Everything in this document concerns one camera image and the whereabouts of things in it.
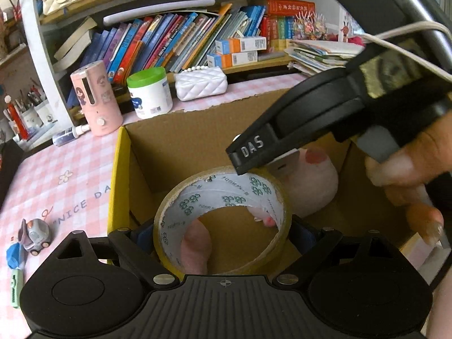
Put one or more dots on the pink humidifier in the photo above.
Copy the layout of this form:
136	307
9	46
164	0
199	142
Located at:
95	99

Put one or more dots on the pink plush chick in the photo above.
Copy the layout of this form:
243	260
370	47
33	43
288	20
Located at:
196	247

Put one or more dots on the bunch of pens and brushes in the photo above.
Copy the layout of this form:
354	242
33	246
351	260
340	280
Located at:
30	97

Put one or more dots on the orange blue medicine box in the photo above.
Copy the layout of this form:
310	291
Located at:
231	60
240	45

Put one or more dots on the small spray bottle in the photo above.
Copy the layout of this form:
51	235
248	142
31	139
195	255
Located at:
69	136

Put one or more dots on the grey toy car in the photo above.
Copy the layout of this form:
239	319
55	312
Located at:
35	236

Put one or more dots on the row of colourful books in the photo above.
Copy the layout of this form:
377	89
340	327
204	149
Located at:
159	42

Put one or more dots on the white jar green lid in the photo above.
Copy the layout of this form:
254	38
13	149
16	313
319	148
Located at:
150	95

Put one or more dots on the thick cream-paged book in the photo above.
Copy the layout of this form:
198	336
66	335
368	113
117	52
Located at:
79	35
67	60

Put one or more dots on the red boxed book set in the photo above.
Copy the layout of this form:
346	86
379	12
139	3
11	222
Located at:
291	9

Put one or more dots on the stack of papers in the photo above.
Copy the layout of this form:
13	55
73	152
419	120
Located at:
317	58

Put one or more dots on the person's pink garment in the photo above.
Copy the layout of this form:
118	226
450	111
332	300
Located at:
443	314

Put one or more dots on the person's right hand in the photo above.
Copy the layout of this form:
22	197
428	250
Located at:
416	169

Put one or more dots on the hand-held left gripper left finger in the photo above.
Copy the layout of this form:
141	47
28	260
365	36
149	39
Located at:
143	236

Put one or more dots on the colourful paper craft bundle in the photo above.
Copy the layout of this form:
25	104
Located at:
310	28

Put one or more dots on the white wooden bookshelf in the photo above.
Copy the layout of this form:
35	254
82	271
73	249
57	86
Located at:
42	60

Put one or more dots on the reindeer picture card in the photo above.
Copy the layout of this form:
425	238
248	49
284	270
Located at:
349	24

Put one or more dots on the yellow cardboard box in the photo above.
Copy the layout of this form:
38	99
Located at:
183	148

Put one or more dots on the mint green eraser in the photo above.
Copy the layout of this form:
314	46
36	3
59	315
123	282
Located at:
16	287

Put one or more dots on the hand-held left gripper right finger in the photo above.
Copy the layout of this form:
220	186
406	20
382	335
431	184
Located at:
303	235

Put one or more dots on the pink plush pig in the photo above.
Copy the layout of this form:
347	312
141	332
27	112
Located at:
314	183

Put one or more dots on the white quilted small purse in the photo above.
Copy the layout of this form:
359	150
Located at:
201	84

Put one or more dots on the clear packing tape roll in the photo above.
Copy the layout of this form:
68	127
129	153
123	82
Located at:
219	190

